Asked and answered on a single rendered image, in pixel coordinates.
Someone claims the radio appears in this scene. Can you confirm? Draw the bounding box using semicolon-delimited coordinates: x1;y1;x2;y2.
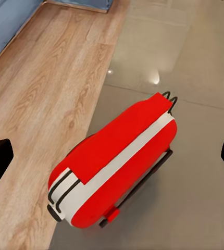
47;91;178;228

